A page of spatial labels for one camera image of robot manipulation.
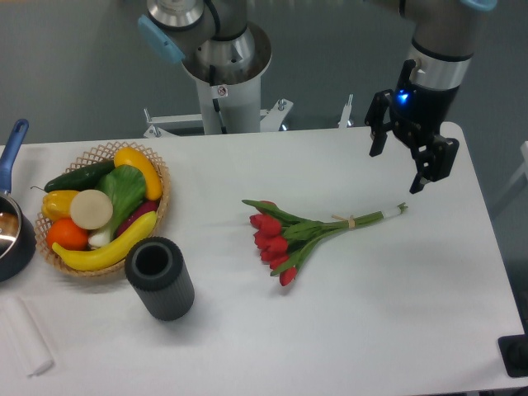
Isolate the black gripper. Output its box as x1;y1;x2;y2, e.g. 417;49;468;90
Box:
365;59;460;194

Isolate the red tulip bouquet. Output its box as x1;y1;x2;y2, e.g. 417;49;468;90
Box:
243;200;408;286

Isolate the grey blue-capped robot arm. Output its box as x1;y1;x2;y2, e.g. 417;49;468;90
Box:
137;1;496;193

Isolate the white furniture at right edge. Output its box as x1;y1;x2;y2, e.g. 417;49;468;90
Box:
491;141;527;213

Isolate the black device at table edge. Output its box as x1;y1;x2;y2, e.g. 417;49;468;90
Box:
497;334;527;378

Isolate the purple eggplant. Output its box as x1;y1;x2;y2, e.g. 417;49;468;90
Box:
115;200;158;237

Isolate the dark grey ribbed vase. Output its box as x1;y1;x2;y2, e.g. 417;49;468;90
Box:
125;237;195;321

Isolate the short yellow squash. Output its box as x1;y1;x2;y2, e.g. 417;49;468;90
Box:
114;147;163;200

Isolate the green bok choy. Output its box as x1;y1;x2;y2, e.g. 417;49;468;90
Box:
88;165;146;249

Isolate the long yellow squash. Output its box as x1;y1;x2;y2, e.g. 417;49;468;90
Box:
52;211;158;271

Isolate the green cucumber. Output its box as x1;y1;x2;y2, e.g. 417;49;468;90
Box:
31;160;115;193

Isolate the round beige disc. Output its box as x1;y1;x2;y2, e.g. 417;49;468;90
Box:
69;190;113;230

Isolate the orange fruit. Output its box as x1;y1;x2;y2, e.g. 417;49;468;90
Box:
45;218;88;251

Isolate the yellow bell pepper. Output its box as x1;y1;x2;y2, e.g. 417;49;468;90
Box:
41;190;79;222

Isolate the white folded cloth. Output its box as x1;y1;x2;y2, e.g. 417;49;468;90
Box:
2;297;54;377

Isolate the white metal base frame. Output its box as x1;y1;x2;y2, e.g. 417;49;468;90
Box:
143;93;355;139

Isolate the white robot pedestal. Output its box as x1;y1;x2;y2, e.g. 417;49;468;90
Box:
183;22;271;134

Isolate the blue-handled dark saucepan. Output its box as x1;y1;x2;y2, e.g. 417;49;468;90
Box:
1;119;35;282

